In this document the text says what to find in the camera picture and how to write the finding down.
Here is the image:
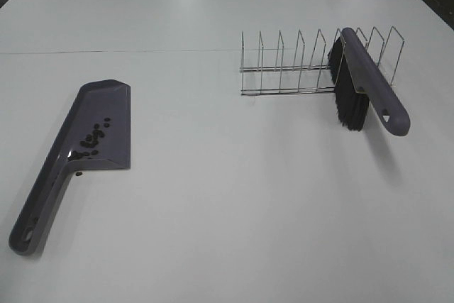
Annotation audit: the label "purple plastic dustpan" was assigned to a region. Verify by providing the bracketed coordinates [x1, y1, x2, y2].
[9, 79, 131, 256]

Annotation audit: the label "pile of coffee beans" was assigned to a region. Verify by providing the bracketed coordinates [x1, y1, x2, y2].
[67, 117, 111, 161]

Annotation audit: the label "purple brush black bristles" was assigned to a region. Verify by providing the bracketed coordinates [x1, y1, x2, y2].
[328, 28, 411, 136]

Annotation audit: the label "chrome wire dish rack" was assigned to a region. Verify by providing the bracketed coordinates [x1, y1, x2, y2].
[239, 26, 405, 96]

